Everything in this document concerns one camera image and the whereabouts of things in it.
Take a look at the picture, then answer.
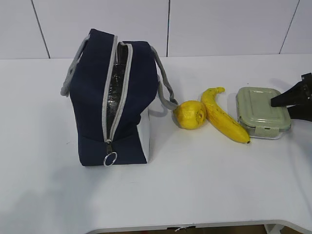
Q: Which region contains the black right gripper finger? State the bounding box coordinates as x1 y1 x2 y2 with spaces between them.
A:
287 105 312 121
271 73 312 107

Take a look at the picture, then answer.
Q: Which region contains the navy insulated lunch bag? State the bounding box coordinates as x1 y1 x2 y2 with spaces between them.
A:
60 29 178 167

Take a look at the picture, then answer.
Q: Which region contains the green lid food container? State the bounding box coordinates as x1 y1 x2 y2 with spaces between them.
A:
236 87 291 139

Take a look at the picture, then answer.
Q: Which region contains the yellow banana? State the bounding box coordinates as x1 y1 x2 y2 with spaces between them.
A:
201 87 250 144

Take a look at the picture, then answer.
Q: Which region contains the yellow lemon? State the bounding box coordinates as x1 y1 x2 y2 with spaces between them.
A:
173 100 207 130

